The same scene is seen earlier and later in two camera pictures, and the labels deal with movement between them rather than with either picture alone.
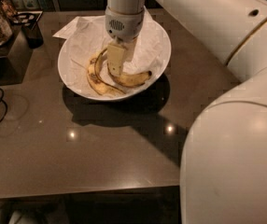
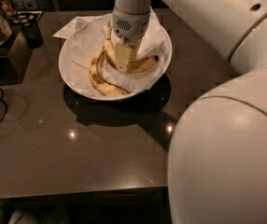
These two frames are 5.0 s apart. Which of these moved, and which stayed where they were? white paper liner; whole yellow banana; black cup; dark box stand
Moved: whole yellow banana
Stayed: dark box stand; black cup; white paper liner
